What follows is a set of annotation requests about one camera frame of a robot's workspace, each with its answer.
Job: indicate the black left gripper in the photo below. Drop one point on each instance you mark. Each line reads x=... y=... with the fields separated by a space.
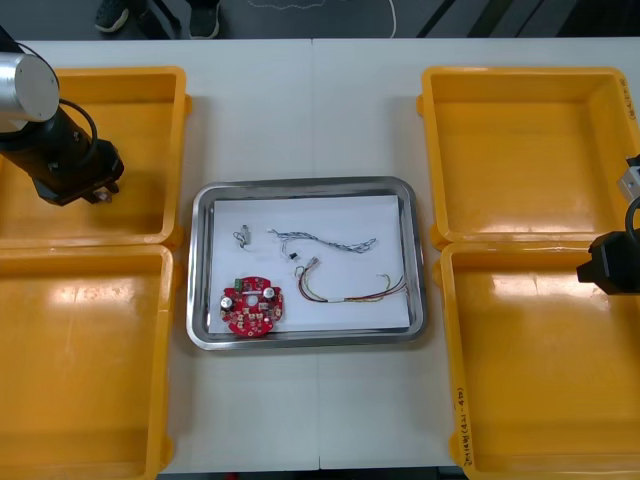
x=80 y=175

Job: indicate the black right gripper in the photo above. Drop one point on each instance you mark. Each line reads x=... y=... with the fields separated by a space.
x=617 y=265

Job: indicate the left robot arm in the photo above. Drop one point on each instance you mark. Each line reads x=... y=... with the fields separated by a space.
x=30 y=90

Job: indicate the yellow-orange plastic bin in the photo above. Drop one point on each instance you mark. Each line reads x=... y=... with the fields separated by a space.
x=125 y=150
x=525 y=160
x=75 y=375
x=540 y=375

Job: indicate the steel tray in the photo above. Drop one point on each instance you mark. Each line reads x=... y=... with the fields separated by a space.
x=197 y=300

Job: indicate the person's foot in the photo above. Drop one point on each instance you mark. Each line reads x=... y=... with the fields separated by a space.
x=205 y=20
x=111 y=15

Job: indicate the round red circuit board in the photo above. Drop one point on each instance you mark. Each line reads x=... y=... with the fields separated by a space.
x=252 y=312

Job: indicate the white paper sheet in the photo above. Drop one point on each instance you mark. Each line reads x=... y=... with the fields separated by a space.
x=350 y=315

